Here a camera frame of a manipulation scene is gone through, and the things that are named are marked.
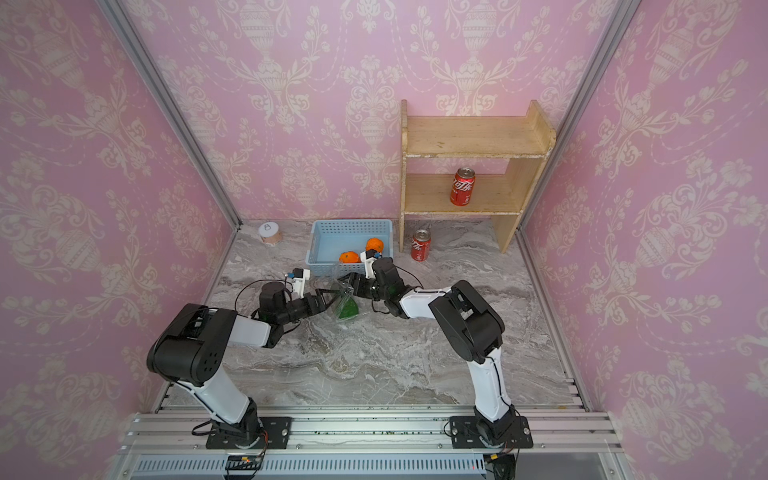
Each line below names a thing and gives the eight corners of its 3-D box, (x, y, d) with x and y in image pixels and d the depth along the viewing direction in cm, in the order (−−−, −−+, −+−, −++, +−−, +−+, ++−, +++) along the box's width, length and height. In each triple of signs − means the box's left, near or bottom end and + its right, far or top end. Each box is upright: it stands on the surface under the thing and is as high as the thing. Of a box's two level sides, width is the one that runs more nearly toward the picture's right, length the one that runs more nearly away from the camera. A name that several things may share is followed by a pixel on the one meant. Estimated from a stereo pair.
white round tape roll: (260, 247, 116) (255, 236, 111) (266, 231, 121) (261, 221, 116) (280, 247, 116) (275, 236, 111) (285, 231, 121) (280, 221, 116)
